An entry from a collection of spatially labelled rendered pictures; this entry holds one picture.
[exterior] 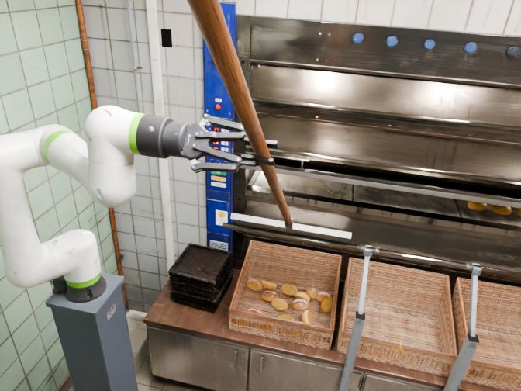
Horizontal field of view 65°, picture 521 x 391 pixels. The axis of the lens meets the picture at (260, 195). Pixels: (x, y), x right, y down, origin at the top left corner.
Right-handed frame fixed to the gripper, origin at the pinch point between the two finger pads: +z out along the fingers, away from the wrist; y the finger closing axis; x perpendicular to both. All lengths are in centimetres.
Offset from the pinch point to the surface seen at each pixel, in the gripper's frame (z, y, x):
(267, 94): -22, -63, -105
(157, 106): -82, -53, -114
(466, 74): 67, -79, -94
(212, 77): -50, -67, -100
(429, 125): 58, -60, -109
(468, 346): 85, 37, -114
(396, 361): 62, 53, -143
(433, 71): 54, -79, -94
